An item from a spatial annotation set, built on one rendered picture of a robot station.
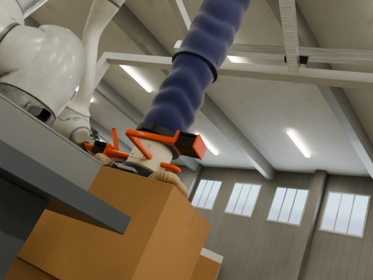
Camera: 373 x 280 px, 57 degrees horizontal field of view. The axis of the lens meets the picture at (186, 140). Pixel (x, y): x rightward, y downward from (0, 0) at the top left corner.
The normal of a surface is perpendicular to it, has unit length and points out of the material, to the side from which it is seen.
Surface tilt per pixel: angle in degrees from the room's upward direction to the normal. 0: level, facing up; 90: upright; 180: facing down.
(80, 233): 90
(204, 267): 90
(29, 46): 86
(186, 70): 77
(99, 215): 90
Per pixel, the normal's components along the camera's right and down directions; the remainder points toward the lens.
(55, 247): -0.36, -0.52
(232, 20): 0.61, 0.22
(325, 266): -0.60, -0.55
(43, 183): 0.70, -0.01
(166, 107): 0.04, -0.65
